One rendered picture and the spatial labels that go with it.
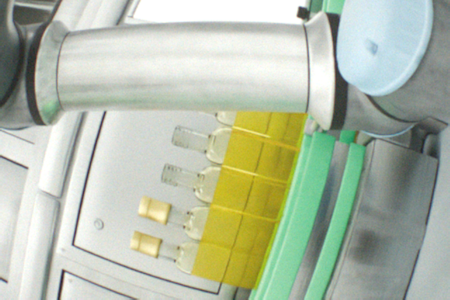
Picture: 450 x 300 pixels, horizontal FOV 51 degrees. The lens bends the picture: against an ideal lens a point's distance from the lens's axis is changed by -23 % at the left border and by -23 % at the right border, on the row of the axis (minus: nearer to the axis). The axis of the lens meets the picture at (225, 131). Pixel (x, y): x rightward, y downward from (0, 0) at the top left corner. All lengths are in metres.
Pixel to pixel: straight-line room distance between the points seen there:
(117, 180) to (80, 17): 0.37
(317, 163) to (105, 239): 0.42
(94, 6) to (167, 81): 0.66
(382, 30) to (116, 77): 0.26
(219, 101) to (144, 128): 0.50
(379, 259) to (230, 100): 0.33
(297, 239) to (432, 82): 0.39
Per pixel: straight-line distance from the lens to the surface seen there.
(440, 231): 0.71
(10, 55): 0.50
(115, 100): 0.53
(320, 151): 0.74
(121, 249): 0.97
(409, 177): 0.75
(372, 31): 0.37
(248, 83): 0.50
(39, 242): 1.02
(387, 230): 0.73
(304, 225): 0.72
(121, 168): 0.99
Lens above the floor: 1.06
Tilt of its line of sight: 1 degrees up
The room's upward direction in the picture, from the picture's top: 74 degrees counter-clockwise
